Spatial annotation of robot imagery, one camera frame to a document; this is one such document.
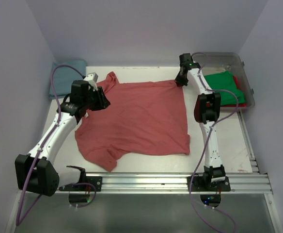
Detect clear plastic bin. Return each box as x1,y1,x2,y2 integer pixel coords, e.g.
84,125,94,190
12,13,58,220
193,52,255,111

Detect salmon pink t shirt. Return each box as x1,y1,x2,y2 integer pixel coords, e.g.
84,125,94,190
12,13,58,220
75,72,190,171

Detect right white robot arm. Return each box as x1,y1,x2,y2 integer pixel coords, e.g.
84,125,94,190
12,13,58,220
175,53,226,191

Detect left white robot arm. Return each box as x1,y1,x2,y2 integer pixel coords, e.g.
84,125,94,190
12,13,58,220
15,80,110,197

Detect blue folded t shirt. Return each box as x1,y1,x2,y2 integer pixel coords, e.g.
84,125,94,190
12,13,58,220
51,60,86,99

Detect green folded t shirt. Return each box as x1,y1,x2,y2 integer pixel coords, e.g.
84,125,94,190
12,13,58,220
204,71,245,106

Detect red folded t shirt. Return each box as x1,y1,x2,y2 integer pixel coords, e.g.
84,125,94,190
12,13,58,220
221,75,247,108

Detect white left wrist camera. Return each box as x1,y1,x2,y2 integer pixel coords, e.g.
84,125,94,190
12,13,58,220
84,72,98,91

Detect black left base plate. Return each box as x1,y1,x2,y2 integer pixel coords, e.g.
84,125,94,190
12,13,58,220
59,176,103,192

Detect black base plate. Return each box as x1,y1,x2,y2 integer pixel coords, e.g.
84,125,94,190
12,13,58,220
59,176,103,192
187,176,231,192

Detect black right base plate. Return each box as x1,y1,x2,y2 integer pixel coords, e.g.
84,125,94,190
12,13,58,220
187,176,231,192

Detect aluminium mounting rail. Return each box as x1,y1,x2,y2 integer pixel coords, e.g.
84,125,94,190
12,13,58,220
54,172,270,194

